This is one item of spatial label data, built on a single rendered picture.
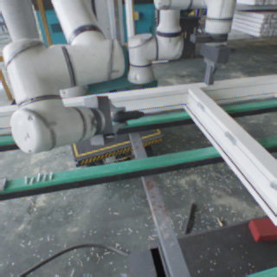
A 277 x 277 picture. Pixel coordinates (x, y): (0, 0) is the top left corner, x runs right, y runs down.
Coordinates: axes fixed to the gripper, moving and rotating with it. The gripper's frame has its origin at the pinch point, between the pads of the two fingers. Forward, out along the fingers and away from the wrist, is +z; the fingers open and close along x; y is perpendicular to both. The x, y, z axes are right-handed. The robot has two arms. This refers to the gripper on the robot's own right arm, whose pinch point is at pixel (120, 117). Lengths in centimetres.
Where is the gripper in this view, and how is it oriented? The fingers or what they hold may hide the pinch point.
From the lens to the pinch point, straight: 68.2
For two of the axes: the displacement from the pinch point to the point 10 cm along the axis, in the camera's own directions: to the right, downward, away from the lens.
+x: -1.3, -9.8, -1.3
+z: 4.6, -1.8, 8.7
